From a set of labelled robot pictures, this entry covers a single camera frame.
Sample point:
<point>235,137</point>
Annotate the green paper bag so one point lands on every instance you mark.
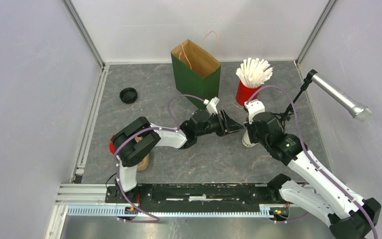
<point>196,71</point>

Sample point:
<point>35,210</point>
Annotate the silver microphone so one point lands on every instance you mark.
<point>355,109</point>

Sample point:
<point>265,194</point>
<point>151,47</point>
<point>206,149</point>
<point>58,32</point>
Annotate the red cup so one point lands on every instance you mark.
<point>244,93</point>

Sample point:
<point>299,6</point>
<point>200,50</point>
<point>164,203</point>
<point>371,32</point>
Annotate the white wrapped straws bundle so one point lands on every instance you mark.
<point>254,72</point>

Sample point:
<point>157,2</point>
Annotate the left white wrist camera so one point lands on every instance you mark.
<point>211,105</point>

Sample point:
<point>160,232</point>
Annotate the red plastic clip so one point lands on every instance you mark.
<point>111,148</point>

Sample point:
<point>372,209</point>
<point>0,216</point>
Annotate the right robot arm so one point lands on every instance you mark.
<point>346,213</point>

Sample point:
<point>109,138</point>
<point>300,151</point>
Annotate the brown cardboard cup carrier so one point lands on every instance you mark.
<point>144,163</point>

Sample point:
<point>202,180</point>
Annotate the white paper coffee cup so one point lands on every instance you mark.
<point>246,141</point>

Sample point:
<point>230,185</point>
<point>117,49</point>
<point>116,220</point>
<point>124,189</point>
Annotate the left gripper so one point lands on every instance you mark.
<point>226,126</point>

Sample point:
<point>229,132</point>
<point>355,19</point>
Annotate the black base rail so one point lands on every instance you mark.
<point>198,198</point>

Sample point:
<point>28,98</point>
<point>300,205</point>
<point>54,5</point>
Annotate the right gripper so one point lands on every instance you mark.
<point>249,127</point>

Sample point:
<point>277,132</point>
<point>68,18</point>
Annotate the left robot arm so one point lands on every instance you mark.
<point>132,144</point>

